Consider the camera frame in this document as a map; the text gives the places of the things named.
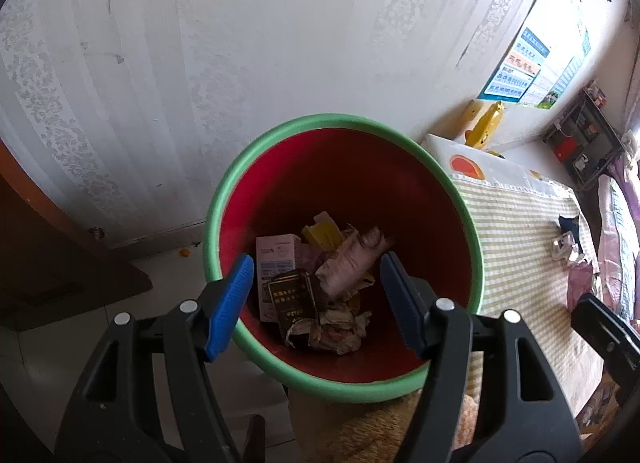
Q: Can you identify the pale wrapper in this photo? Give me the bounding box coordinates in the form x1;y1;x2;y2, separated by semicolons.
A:
285;295;373;355

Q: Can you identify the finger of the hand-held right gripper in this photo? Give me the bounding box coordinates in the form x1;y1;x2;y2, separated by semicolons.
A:
570;292;640;405

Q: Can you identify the dark metal shelf rack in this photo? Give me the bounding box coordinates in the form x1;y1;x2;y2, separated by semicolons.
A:
542;88;626;191

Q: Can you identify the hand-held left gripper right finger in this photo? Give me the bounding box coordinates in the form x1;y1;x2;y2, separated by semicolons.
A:
379;250;584;463

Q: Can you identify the white cloth with orange print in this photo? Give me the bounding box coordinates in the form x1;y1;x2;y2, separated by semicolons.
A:
420;133;574;200

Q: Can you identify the wall poster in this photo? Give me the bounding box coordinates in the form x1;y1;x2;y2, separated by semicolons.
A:
477;18;592;109

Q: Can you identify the pink wrapper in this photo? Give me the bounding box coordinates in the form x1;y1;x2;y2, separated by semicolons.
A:
567;263;597;310

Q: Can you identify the white pink box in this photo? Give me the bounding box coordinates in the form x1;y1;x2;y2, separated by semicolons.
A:
255;234;303;322

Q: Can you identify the brown wooden furniture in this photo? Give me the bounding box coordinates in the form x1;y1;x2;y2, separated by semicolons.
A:
0;143;153;333

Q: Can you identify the green striped table mat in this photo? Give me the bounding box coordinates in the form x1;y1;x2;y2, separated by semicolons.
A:
450;176;608;416

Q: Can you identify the yellow box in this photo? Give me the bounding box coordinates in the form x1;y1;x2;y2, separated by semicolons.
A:
301;212;342;252

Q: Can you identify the dark blue wrapper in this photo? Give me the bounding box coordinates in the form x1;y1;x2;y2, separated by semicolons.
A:
559;214;581;244

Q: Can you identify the red bin with green rim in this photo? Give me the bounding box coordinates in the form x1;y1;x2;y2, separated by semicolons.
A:
204;113;485;404

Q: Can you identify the pink curtain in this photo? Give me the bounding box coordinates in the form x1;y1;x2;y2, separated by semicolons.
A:
622;76;640;134

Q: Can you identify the pink bedding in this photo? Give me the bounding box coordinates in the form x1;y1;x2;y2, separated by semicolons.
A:
597;130;640;329

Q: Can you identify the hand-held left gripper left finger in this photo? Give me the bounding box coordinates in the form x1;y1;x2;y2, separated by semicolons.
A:
55;253;256;463

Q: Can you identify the dark brown box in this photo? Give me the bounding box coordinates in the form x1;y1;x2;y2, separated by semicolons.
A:
266;268;328;339

